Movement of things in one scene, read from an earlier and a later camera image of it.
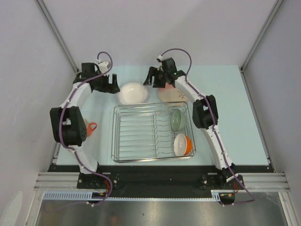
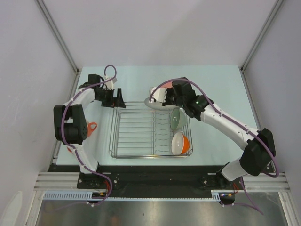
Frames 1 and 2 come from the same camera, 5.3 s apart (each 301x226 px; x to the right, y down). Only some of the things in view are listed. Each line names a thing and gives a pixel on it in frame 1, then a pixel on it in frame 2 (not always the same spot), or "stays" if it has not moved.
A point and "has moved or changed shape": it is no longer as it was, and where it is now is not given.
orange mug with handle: (89, 129) stays
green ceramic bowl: (178, 120) stays
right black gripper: (154, 71) to (166, 102)
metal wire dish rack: (146, 132) stays
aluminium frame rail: (58, 181) stays
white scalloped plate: (134, 93) to (158, 105)
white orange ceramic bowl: (182, 145) has moved or changed shape
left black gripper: (113, 88) to (114, 102)
